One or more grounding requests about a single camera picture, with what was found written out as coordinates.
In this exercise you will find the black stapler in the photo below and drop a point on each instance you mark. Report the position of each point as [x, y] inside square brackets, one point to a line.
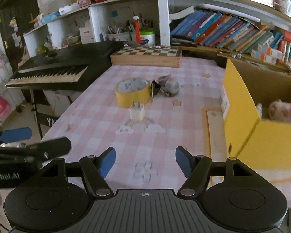
[182, 42]

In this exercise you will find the black Yamaha keyboard piano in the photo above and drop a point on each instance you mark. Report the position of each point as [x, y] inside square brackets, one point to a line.
[72, 68]

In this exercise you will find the white power adapter plug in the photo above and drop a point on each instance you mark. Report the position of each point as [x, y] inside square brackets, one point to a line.
[137, 111]

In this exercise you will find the pink checkered tablecloth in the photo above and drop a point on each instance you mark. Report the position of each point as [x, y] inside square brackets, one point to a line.
[145, 149]

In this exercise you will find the yellow cardboard box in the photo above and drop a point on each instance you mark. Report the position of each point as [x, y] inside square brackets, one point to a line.
[251, 135]

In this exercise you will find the green lid white jar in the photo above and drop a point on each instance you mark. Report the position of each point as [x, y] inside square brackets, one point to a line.
[147, 37]

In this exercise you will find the yellow tape roll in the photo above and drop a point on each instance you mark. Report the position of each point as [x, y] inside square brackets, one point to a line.
[132, 90]

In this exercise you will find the white pen holder cup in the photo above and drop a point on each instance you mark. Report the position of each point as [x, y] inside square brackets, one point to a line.
[120, 37]

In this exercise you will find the keyboard stand black frame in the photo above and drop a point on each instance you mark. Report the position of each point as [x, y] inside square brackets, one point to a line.
[48, 106]

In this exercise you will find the white wooden bookshelf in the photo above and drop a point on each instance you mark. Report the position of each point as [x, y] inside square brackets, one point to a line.
[103, 14]

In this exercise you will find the pink plush pig toy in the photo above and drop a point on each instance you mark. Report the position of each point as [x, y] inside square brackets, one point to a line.
[280, 111]

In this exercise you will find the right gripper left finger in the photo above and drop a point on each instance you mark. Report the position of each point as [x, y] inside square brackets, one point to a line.
[95, 169]

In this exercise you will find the grey plush mouse toy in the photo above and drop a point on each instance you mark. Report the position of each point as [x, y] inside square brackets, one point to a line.
[169, 85]

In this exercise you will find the orange white small box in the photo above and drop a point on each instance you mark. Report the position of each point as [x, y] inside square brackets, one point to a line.
[270, 51]

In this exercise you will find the wooden chess board box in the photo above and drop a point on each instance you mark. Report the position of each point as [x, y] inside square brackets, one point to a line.
[148, 56]

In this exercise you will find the black binder clip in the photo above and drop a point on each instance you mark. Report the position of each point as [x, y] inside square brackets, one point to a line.
[154, 88]

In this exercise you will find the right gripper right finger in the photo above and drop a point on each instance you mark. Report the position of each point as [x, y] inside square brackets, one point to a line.
[196, 169]

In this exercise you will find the red white ornament stick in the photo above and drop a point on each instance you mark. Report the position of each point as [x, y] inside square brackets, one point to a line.
[137, 29]

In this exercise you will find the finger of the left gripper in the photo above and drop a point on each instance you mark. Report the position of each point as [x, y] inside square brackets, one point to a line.
[15, 135]

